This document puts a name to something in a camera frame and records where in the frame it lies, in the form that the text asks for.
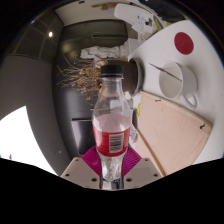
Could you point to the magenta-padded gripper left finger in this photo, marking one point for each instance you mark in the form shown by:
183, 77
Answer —
80, 171

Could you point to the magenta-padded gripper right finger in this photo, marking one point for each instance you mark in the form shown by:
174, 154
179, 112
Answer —
143, 171

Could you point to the clear plastic bottle red label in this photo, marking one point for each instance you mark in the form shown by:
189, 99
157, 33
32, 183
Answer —
111, 133

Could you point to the beige wooden drawing board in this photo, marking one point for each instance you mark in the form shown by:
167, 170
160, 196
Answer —
173, 133

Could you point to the small yellow strip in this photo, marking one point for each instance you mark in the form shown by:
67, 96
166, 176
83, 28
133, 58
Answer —
138, 110

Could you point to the white ceramic mug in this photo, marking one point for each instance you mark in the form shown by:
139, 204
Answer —
171, 85

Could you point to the grey plant saucer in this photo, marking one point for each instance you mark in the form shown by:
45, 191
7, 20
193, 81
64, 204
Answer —
140, 75

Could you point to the dried plant in grey pot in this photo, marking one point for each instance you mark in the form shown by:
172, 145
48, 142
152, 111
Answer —
130, 75

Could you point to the metal spoon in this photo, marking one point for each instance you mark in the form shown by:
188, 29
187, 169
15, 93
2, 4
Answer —
166, 72

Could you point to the white plastic chair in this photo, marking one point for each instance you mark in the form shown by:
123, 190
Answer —
126, 13

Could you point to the wooden figure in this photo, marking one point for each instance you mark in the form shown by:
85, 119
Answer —
105, 5

